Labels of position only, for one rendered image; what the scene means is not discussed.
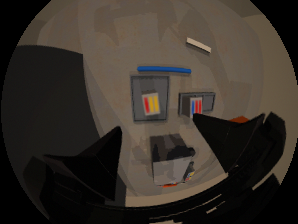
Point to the blue rod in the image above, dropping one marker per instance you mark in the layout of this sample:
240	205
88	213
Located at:
164	69

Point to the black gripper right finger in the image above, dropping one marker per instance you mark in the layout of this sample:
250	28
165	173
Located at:
227	139

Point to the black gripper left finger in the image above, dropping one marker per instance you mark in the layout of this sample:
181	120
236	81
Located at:
96	167

